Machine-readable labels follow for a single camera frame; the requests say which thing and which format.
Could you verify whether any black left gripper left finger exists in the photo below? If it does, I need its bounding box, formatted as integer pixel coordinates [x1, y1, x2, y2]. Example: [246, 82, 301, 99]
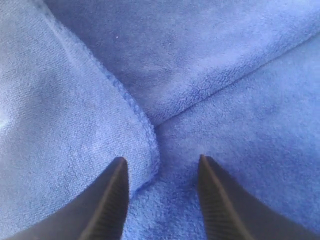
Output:
[11, 157, 129, 240]

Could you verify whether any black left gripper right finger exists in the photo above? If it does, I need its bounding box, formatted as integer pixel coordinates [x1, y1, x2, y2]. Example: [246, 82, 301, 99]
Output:
[197, 155, 317, 240]

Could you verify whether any blue towel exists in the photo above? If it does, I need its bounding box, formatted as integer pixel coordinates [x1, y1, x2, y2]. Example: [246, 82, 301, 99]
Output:
[0, 0, 320, 240]

